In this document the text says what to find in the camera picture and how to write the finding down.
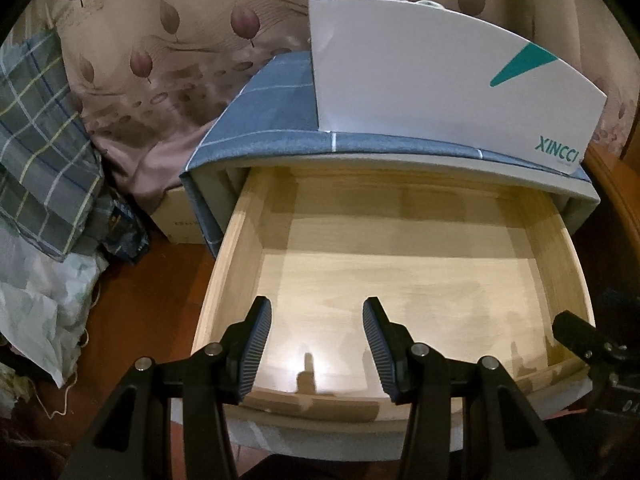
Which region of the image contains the brown cardboard box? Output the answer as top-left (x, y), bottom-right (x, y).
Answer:
top-left (150, 185), bottom-right (216, 246)

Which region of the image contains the white string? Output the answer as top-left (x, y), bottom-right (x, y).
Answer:
top-left (35, 280), bottom-right (103, 418)

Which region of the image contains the wooden drawer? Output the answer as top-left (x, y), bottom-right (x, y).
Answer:
top-left (192, 162), bottom-right (598, 453)

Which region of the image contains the white cardboard box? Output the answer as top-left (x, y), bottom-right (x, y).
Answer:
top-left (307, 0), bottom-right (608, 177)

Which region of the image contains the blue printed packet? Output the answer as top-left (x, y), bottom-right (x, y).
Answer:
top-left (97, 195), bottom-right (151, 266)

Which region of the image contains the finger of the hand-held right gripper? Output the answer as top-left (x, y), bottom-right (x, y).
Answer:
top-left (552, 310), bottom-right (626, 366)

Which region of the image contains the grey plaid cloth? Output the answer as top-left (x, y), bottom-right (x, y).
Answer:
top-left (0, 27), bottom-right (103, 263)

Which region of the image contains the blue checked cloth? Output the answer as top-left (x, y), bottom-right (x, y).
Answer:
top-left (179, 50), bottom-right (593, 261)

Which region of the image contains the brown leaf-print bedsheet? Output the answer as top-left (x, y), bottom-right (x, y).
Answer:
top-left (10, 0), bottom-right (640, 221)

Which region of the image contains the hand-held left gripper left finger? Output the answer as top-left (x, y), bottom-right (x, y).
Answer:
top-left (65, 296), bottom-right (273, 480)

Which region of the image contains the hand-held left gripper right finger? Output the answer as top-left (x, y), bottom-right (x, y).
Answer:
top-left (362, 297), bottom-right (583, 480)

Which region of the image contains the pale green crumpled cloth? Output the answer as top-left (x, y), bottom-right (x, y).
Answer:
top-left (0, 220), bottom-right (108, 388)

